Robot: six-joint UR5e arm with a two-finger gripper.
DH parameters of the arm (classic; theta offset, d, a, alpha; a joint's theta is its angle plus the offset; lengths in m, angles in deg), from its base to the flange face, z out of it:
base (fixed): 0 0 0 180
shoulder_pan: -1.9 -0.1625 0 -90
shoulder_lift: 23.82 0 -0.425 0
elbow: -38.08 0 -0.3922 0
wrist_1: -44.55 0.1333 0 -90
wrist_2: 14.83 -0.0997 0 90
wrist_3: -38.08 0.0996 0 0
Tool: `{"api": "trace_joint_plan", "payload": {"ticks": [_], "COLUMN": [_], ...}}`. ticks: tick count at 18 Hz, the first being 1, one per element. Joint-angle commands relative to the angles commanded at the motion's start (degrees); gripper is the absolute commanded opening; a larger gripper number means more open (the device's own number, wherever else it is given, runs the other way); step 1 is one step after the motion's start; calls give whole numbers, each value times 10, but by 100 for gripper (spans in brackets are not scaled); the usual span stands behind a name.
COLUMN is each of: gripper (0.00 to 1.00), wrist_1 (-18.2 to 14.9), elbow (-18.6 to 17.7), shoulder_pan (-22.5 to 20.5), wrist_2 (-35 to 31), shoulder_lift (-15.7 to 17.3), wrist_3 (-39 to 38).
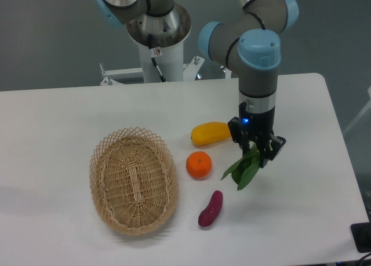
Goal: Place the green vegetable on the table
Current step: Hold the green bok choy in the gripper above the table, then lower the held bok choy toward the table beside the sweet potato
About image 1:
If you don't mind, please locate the green leafy bok choy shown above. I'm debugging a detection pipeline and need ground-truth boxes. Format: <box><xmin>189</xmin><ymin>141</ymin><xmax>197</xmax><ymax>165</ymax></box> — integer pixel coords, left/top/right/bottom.
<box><xmin>221</xmin><ymin>144</ymin><xmax>260</xmax><ymax>191</ymax></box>

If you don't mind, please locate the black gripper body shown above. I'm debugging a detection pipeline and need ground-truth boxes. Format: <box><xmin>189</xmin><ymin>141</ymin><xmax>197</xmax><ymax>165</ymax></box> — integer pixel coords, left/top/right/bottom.
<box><xmin>238</xmin><ymin>101</ymin><xmax>275</xmax><ymax>148</ymax></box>

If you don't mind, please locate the woven wicker basket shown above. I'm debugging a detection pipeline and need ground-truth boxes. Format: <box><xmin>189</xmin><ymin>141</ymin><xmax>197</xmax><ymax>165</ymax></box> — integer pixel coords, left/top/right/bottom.
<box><xmin>89</xmin><ymin>127</ymin><xmax>179</xmax><ymax>236</ymax></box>

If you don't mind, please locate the black cable on pedestal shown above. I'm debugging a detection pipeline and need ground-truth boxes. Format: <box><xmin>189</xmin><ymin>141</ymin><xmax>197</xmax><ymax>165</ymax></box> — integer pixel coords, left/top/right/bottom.
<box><xmin>147</xmin><ymin>33</ymin><xmax>168</xmax><ymax>83</ymax></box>

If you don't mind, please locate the orange tangerine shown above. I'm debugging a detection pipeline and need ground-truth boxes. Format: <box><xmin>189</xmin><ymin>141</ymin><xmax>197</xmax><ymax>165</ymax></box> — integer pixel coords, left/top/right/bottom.
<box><xmin>185</xmin><ymin>151</ymin><xmax>212</xmax><ymax>180</ymax></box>

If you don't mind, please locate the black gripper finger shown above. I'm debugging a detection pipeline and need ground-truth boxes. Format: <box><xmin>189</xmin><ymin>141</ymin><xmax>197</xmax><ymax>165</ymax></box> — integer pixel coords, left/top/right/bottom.
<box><xmin>260</xmin><ymin>134</ymin><xmax>286</xmax><ymax>168</ymax></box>
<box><xmin>228</xmin><ymin>117</ymin><xmax>250</xmax><ymax>155</ymax></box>

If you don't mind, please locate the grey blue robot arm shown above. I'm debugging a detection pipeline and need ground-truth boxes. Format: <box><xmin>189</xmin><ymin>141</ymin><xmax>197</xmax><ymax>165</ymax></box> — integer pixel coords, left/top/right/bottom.
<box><xmin>94</xmin><ymin>0</ymin><xmax>299</xmax><ymax>167</ymax></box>

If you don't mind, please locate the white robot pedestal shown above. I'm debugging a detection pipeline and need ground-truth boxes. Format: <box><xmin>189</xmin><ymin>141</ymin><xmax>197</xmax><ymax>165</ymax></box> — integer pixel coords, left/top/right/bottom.
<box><xmin>127</xmin><ymin>3</ymin><xmax>191</xmax><ymax>82</ymax></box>

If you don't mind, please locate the white metal base frame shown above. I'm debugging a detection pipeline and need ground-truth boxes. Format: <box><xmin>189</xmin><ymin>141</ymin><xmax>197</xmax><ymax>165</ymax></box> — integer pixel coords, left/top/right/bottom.
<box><xmin>99</xmin><ymin>56</ymin><xmax>232</xmax><ymax>86</ymax></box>

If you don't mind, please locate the black device at table edge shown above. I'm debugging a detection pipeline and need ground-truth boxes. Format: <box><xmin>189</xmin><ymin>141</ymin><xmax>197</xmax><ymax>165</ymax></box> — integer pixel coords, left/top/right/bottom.
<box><xmin>350</xmin><ymin>222</ymin><xmax>370</xmax><ymax>253</ymax></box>

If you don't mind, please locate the purple sweet potato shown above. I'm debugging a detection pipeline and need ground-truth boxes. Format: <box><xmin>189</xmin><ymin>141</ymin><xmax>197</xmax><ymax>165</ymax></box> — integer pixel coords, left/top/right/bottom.
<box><xmin>198</xmin><ymin>190</ymin><xmax>224</xmax><ymax>227</ymax></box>

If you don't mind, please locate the yellow mango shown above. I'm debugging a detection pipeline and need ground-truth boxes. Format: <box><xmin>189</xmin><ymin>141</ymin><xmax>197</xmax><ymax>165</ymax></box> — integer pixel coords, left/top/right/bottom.
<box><xmin>191</xmin><ymin>122</ymin><xmax>231</xmax><ymax>147</ymax></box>

